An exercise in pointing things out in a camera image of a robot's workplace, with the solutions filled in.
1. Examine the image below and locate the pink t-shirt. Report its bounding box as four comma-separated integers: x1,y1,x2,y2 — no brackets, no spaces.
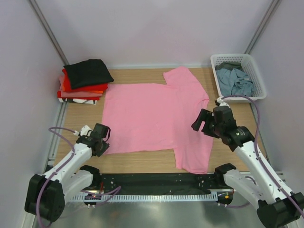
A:
102,66,213,174

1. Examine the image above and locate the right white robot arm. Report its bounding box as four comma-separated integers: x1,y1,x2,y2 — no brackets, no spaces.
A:
191,105,304,228

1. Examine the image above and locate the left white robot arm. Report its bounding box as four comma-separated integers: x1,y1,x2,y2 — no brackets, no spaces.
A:
24,123,111,228

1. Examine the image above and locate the white patterned folded t-shirt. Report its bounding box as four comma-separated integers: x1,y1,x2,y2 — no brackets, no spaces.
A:
58,98,97,105

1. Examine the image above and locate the grey-blue crumpled t-shirt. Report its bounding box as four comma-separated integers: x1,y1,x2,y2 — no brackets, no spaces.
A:
216,68,255,96

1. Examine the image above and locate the white plastic basket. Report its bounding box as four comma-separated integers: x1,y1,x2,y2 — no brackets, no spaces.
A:
210,54,266,103

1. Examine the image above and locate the olive crumpled t-shirt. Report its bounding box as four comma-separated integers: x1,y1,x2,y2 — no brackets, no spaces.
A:
215,62,243,71

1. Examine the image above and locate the orange folded t-shirt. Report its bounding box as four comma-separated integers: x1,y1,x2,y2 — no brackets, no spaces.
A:
57,76,103,99

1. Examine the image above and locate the red folded t-shirt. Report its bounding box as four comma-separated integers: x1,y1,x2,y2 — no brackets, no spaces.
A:
62,69,108,93

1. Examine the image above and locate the black folded t-shirt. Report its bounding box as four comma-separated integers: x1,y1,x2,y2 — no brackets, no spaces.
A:
64,59,114,90

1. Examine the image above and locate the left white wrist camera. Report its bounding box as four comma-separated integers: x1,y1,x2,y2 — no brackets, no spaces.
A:
73,125,93,137

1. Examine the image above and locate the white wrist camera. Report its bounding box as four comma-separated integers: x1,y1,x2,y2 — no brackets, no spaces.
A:
73,125,93,137
215,97,230,108

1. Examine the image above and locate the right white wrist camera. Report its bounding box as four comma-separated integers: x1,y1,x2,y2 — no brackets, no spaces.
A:
215,97,230,108

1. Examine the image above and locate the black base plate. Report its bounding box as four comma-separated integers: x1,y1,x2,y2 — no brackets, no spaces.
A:
101,173,231,196

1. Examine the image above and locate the white slotted cable duct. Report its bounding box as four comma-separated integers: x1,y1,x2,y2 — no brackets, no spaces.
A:
70,192,218,203

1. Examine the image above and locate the right aluminium corner post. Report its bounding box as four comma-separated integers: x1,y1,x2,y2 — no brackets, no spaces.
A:
244,0,282,55

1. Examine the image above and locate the aluminium corner post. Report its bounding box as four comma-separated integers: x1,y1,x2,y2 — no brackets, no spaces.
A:
28,0,69,65
244,0,282,55

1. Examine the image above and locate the left aluminium corner post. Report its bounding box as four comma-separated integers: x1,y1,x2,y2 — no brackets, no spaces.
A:
28,0,69,65

